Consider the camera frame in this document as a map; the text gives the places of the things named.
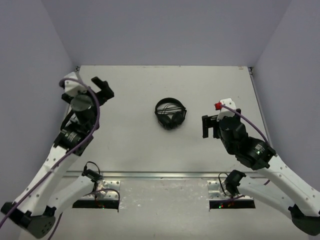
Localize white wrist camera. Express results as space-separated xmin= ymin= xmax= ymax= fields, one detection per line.
xmin=59 ymin=71 xmax=87 ymax=97
xmin=214 ymin=98 xmax=237 ymax=122

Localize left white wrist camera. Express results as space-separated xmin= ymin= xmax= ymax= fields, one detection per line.
xmin=59 ymin=71 xmax=87 ymax=97

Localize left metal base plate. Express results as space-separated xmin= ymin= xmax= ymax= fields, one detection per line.
xmin=86 ymin=179 xmax=121 ymax=201

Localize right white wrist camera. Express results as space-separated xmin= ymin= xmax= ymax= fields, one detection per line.
xmin=214 ymin=98 xmax=237 ymax=122

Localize black headphones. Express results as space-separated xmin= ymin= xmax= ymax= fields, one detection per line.
xmin=154 ymin=97 xmax=187 ymax=130

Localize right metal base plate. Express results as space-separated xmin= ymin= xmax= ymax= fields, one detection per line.
xmin=207 ymin=178 xmax=232 ymax=201

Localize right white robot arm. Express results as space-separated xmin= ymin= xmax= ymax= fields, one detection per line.
xmin=201 ymin=109 xmax=320 ymax=236

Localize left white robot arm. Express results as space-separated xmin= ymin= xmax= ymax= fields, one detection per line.
xmin=0 ymin=76 xmax=114 ymax=239

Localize metal base plate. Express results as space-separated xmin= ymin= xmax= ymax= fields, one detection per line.
xmin=207 ymin=178 xmax=232 ymax=201
xmin=86 ymin=179 xmax=121 ymax=201

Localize aluminium table edge rail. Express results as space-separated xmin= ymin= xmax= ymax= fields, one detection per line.
xmin=66 ymin=170 xmax=266 ymax=179

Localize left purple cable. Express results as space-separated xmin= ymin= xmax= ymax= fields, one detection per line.
xmin=0 ymin=77 xmax=101 ymax=240

